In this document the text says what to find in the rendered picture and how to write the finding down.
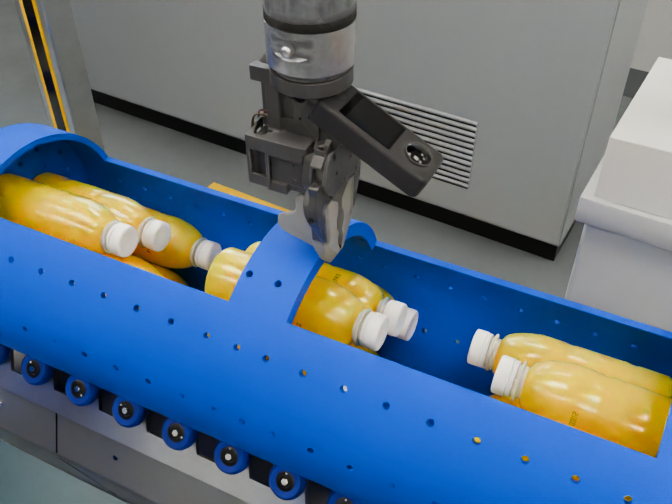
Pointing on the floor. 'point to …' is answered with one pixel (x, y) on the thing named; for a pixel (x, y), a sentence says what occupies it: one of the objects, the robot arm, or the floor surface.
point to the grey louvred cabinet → (404, 92)
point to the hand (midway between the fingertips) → (336, 252)
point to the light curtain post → (60, 66)
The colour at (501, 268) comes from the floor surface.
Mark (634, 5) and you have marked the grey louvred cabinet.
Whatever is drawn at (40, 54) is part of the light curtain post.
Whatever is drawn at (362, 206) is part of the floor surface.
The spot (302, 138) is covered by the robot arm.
